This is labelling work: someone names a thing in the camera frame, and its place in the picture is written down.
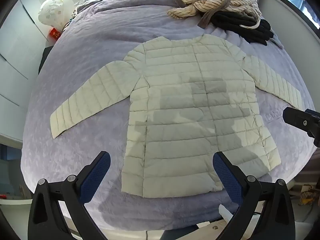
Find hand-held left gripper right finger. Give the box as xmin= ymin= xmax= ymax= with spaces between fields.
xmin=212 ymin=151 xmax=296 ymax=240

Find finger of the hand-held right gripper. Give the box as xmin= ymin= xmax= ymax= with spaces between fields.
xmin=282 ymin=106 xmax=320 ymax=148

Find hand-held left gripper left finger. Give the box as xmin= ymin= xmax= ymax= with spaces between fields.
xmin=28 ymin=151 xmax=111 ymax=240

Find cream quilted puffer jacket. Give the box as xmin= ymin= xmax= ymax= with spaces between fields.
xmin=50 ymin=34 xmax=302 ymax=198

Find lavender plush blanket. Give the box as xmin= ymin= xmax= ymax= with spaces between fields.
xmin=21 ymin=0 xmax=316 ymax=230

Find person's blue jeans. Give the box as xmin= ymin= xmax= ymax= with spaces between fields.
xmin=162 ymin=224 xmax=198 ymax=240

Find patterned bag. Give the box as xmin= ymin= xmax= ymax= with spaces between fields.
xmin=299 ymin=184 xmax=320 ymax=207

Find black garment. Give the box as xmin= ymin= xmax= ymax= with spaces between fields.
xmin=211 ymin=10 xmax=274 ymax=46

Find window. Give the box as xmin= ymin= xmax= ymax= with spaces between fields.
xmin=285 ymin=0 xmax=320 ymax=29

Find white wardrobe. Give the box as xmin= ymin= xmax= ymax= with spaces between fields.
xmin=0 ymin=0 xmax=54 ymax=145

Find red packet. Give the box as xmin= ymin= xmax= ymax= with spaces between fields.
xmin=47 ymin=27 xmax=62 ymax=42

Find cream striped garment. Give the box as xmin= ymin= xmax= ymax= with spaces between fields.
xmin=167 ymin=0 xmax=263 ymax=29

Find white floral plush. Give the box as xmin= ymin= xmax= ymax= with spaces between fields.
xmin=38 ymin=0 xmax=65 ymax=28

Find taupe cloth strap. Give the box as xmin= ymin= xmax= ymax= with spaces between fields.
xmin=175 ymin=0 xmax=234 ymax=28

